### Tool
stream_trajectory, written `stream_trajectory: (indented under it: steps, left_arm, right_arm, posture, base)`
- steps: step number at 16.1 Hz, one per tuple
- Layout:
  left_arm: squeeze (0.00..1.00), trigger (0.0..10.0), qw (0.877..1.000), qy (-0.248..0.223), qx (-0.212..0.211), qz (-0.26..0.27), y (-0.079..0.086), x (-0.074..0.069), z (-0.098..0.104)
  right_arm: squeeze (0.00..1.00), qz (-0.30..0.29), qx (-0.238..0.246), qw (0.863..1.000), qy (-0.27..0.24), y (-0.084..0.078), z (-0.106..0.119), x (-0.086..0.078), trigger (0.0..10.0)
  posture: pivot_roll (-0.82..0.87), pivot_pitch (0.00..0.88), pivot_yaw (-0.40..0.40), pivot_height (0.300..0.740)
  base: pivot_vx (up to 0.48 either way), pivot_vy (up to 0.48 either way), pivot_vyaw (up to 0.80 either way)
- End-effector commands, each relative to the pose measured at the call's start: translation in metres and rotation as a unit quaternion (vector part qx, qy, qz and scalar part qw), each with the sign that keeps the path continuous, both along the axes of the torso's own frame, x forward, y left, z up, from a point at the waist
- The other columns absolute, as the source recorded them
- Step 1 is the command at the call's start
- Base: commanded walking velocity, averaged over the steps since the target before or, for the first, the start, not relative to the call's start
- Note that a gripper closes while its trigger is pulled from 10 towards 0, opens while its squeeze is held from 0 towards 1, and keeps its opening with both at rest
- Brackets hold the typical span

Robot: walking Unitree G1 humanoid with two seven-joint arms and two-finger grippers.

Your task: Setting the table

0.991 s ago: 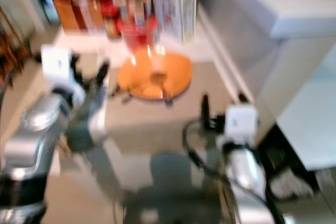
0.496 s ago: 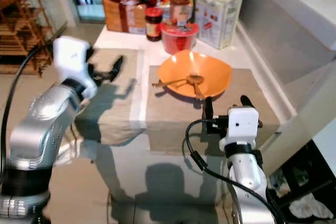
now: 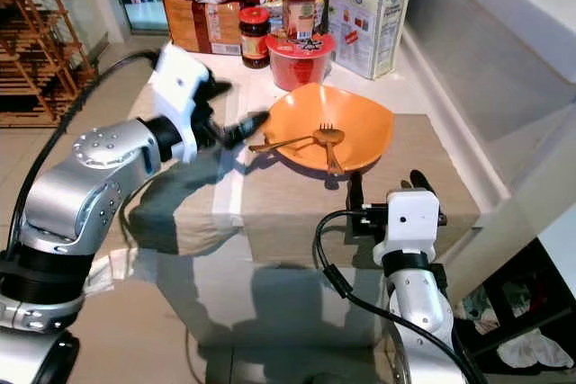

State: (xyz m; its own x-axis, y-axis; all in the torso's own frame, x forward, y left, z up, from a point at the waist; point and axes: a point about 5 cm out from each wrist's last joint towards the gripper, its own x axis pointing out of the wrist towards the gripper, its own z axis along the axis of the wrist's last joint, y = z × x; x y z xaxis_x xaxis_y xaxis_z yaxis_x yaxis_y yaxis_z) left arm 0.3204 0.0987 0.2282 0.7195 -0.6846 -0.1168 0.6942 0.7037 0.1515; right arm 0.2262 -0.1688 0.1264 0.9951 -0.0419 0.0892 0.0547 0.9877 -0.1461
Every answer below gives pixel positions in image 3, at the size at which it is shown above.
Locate dark jar with red lid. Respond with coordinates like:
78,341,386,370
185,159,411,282
238,6,272,68

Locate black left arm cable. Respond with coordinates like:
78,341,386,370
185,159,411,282
4,49,163,263

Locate metal fork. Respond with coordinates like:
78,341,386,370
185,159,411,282
319,123,345,175

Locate wooden slatted rack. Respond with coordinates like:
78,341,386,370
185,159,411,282
0,0,98,129

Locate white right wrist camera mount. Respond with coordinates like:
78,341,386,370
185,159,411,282
373,188,442,268

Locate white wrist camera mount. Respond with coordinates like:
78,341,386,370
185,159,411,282
373,188,442,268
151,42,215,165

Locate jar with brown lid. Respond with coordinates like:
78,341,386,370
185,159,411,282
280,0,320,40

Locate brown food box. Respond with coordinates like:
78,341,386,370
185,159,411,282
162,0,242,55

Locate white crumpled cloth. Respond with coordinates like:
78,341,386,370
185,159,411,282
495,328,572,369

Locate orange bowl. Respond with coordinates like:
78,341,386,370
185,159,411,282
265,83,395,174

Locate metal spoon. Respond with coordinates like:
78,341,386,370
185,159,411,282
248,127,345,153

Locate white printed carton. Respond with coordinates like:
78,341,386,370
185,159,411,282
327,0,418,80

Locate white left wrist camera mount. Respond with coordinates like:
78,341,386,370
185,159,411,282
151,42,215,165

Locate red instant noodle cup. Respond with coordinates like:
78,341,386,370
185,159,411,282
266,31,336,91

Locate grey linen placemat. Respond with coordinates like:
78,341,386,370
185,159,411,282
126,85,239,255
238,112,482,268

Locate black storage rack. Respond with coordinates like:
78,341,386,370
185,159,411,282
450,238,576,376

